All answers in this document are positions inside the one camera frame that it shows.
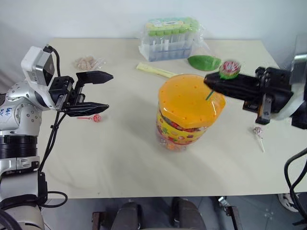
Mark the brown metal bracket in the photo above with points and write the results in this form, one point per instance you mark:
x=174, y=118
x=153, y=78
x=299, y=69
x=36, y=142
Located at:
x=233, y=218
x=96, y=220

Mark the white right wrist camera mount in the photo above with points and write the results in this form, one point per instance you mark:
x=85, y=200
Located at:
x=296, y=98

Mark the red lollipop with red stick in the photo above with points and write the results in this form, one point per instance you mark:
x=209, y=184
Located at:
x=97, y=118

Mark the orange perforated jar lid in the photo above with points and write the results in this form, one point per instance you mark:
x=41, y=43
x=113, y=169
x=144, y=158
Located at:
x=187, y=98

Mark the white lollipop with white stick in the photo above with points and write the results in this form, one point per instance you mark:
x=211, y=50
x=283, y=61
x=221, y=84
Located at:
x=258, y=131

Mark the dark rounded shape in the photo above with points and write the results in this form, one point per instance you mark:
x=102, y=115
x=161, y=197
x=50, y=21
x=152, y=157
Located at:
x=188, y=213
x=129, y=215

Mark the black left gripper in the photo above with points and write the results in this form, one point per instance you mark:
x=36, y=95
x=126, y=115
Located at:
x=63, y=89

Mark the white caster wheel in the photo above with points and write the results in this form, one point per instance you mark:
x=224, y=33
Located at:
x=286, y=202

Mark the bagged green-capped test tube rack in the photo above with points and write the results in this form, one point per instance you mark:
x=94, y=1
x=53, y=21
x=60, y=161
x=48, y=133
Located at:
x=168, y=40

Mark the yellow printed plastic lollipop jar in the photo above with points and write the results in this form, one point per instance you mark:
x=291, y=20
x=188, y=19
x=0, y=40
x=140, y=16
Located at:
x=178, y=134

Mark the green-wrapped lollipop with green stick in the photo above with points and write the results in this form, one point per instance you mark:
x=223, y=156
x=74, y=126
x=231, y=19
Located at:
x=229, y=69

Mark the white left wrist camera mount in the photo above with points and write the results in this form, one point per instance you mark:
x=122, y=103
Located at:
x=36, y=64

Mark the clear bag of brown candies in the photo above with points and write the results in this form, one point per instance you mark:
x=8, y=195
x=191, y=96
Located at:
x=85, y=63

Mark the yellow wrapped stick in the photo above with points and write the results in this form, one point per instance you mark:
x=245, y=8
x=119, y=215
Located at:
x=153, y=70

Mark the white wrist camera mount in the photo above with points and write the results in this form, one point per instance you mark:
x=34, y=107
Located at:
x=36, y=64
x=296, y=98

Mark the green leaf-shaped plastic piece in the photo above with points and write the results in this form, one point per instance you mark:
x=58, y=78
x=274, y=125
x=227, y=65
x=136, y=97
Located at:
x=204, y=62

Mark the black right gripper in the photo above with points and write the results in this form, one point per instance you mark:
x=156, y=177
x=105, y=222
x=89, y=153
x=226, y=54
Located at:
x=275, y=91

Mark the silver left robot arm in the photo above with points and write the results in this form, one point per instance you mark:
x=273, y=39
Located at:
x=16, y=112

